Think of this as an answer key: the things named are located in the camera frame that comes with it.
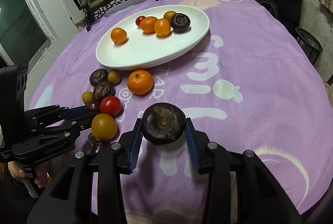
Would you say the tan longan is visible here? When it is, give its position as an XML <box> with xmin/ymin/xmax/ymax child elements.
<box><xmin>82</xmin><ymin>91</ymin><xmax>94</xmax><ymax>105</ymax></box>
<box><xmin>107</xmin><ymin>70</ymin><xmax>122</xmax><ymax>85</ymax></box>

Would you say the yellow-orange tomato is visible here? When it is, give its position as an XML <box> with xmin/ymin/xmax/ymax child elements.
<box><xmin>91</xmin><ymin>113</ymin><xmax>118</xmax><ymax>141</ymax></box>

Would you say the red cherry tomato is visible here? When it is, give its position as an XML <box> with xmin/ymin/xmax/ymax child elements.
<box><xmin>99</xmin><ymin>96</ymin><xmax>122</xmax><ymax>117</ymax></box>
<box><xmin>135</xmin><ymin>15</ymin><xmax>146</xmax><ymax>27</ymax></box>

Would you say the dark water chestnut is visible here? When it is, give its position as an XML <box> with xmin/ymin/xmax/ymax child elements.
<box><xmin>170</xmin><ymin>13</ymin><xmax>191</xmax><ymax>33</ymax></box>
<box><xmin>141</xmin><ymin>103</ymin><xmax>186</xmax><ymax>146</ymax></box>
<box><xmin>93</xmin><ymin>80</ymin><xmax>115</xmax><ymax>101</ymax></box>
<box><xmin>89</xmin><ymin>68</ymin><xmax>108</xmax><ymax>87</ymax></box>

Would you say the orange kumquat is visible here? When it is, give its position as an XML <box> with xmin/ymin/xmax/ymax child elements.
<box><xmin>111</xmin><ymin>27</ymin><xmax>128</xmax><ymax>44</ymax></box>
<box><xmin>154</xmin><ymin>18</ymin><xmax>171</xmax><ymax>37</ymax></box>

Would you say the orange mandarin with stem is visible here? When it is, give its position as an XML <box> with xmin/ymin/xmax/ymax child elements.
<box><xmin>140</xmin><ymin>16</ymin><xmax>158</xmax><ymax>34</ymax></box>

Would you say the dark cherry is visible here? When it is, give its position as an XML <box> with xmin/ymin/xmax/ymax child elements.
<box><xmin>85</xmin><ymin>99</ymin><xmax>100</xmax><ymax>114</ymax></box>

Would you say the person's left hand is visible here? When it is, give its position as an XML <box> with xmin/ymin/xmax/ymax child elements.
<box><xmin>7</xmin><ymin>161</ymin><xmax>48</xmax><ymax>188</ymax></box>

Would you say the purple tablecloth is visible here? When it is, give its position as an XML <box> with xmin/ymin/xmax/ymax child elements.
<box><xmin>29</xmin><ymin>0</ymin><xmax>332</xmax><ymax>213</ymax></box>

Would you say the white oval plate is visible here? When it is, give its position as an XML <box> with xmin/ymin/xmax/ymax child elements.
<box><xmin>95</xmin><ymin>5</ymin><xmax>210</xmax><ymax>70</ymax></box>

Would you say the small yellow-orange fruit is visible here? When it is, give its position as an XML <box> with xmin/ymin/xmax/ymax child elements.
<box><xmin>163</xmin><ymin>11</ymin><xmax>177</xmax><ymax>22</ymax></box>

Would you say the black round stool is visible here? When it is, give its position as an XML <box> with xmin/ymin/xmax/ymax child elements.
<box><xmin>295</xmin><ymin>27</ymin><xmax>323</xmax><ymax>65</ymax></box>

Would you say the window frame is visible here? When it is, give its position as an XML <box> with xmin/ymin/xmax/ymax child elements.
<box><xmin>1</xmin><ymin>0</ymin><xmax>59</xmax><ymax>69</ymax></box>

